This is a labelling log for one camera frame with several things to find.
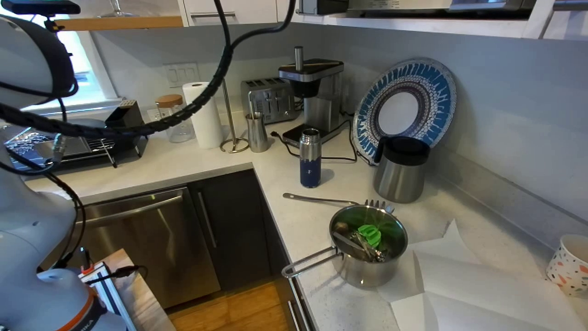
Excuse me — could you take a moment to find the stainless steel built-in microwave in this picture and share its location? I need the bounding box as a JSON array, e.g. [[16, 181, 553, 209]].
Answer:
[[298, 0, 536, 19]]

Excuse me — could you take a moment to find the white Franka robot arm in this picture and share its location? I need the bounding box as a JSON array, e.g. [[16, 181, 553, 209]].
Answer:
[[0, 16, 127, 331]]

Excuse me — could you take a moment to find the blue steel travel bottle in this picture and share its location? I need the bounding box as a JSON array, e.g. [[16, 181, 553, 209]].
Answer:
[[299, 128, 321, 187]]

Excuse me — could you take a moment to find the small steel pitcher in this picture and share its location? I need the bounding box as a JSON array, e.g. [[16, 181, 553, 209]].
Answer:
[[246, 111, 270, 152]]

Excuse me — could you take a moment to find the metal paper towel holder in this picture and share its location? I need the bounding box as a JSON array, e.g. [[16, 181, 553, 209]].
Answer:
[[220, 84, 248, 154]]

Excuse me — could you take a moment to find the steel toaster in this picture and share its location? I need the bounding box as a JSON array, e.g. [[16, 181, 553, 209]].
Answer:
[[241, 76, 301, 124]]

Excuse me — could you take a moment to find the dark lower cabinet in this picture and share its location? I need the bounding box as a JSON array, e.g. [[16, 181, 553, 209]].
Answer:
[[189, 170, 281, 290]]

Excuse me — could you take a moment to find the steel drip coffee maker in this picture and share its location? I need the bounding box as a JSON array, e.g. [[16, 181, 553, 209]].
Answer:
[[279, 45, 343, 145]]

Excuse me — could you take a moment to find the steel serving fork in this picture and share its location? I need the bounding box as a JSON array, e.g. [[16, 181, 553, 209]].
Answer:
[[283, 192, 395, 213]]

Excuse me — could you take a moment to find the white paper towel roll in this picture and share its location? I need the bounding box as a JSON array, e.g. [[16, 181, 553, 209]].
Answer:
[[182, 80, 222, 148]]

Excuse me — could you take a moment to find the green utensil in pot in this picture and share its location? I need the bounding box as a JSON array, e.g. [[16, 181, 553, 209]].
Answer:
[[358, 224, 382, 246]]

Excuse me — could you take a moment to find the steel canister black lid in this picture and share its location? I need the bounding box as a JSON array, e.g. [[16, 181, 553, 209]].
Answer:
[[373, 135, 430, 202]]

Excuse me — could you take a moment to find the blue white decorative plate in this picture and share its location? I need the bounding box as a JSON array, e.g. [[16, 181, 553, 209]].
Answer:
[[351, 56, 457, 163]]

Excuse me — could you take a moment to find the glass jar wooden lid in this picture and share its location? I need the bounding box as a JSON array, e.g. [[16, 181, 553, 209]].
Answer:
[[154, 91, 196, 145]]

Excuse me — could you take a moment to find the stainless steel dishwasher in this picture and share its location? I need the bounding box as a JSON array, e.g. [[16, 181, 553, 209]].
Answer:
[[83, 187, 220, 308]]

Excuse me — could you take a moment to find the white paper sheet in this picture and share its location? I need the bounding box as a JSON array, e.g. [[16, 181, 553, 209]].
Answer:
[[378, 222, 586, 331]]

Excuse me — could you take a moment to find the white patterned mug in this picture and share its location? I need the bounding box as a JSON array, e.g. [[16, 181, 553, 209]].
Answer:
[[546, 235, 588, 295]]

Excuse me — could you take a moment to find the steel saucepan with handle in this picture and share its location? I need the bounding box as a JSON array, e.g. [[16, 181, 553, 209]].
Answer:
[[281, 205, 408, 288]]

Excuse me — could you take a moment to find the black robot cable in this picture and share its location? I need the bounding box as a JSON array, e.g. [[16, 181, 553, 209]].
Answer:
[[0, 0, 298, 139]]

